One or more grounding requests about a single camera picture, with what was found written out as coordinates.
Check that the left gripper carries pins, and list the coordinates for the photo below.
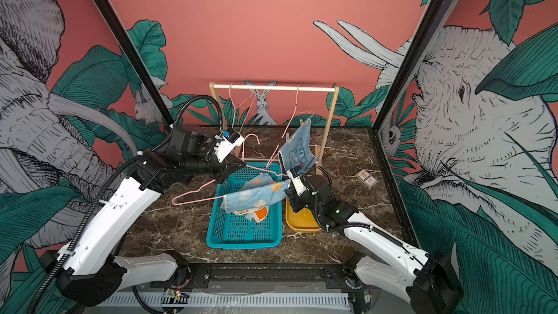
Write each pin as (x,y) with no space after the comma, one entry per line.
(229,166)

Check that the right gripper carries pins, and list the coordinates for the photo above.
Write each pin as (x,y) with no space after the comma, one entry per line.
(295,198)

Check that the white orange lion towel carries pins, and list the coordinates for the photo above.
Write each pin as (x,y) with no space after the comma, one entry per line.
(254,215)

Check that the pink wire hanger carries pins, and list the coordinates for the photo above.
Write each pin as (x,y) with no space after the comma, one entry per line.
(238,107)

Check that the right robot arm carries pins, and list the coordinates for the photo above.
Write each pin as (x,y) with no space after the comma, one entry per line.
(426,280)

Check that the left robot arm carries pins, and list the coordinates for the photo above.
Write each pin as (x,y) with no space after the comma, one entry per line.
(85,270)

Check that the yellow plastic tray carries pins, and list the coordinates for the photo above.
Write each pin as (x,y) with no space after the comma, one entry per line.
(302,222)

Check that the small card box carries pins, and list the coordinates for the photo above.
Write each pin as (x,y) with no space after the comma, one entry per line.
(366,178)

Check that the teal plastic basket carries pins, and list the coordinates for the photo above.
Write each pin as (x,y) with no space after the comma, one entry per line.
(230,231)

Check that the wooden clothes rack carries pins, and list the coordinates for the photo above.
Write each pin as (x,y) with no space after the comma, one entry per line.
(213,87)

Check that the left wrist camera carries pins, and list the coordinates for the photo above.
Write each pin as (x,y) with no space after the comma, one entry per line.
(227,142)

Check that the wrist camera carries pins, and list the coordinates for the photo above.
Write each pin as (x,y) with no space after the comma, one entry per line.
(296,175)
(227,142)

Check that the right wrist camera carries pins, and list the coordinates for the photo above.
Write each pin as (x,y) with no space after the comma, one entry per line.
(296,175)

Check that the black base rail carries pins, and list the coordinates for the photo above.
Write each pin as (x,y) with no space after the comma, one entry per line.
(334,276)

